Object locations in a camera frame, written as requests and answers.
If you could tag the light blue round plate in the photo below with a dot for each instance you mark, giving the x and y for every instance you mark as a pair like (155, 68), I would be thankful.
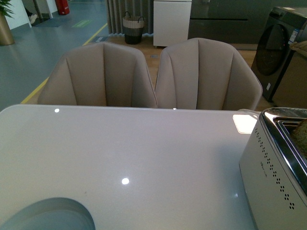
(51, 214)

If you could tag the slice of brown bread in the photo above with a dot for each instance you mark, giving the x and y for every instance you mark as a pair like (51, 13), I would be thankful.
(299, 137)

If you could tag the beige right chair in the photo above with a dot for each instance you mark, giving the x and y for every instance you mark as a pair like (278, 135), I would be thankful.
(205, 74)

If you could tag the beige chair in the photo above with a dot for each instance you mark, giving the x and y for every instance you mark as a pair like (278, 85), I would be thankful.
(205, 74)
(101, 74)

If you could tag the beige left chair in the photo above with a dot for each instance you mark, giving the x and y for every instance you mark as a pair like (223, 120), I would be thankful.
(101, 74)

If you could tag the woven laundry basket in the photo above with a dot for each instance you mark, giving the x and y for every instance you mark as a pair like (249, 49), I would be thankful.
(133, 28)

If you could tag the white tall cabinet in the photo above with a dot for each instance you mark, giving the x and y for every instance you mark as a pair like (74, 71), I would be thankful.
(170, 21)

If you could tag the grey pleated curtain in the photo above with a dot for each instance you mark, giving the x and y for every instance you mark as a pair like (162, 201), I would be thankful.
(118, 9)

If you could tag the dark grey kitchen counter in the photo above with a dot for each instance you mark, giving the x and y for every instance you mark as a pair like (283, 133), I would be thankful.
(237, 22)

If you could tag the white chrome toaster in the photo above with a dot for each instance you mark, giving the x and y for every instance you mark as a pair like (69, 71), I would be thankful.
(274, 171)

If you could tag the red fire extinguisher box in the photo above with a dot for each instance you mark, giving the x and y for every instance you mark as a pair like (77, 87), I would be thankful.
(62, 7)

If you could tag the dark grey washing machine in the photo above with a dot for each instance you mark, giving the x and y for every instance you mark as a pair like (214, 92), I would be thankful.
(284, 26)

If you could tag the potted plant in gold pot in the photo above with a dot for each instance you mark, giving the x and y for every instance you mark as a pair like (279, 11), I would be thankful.
(6, 37)

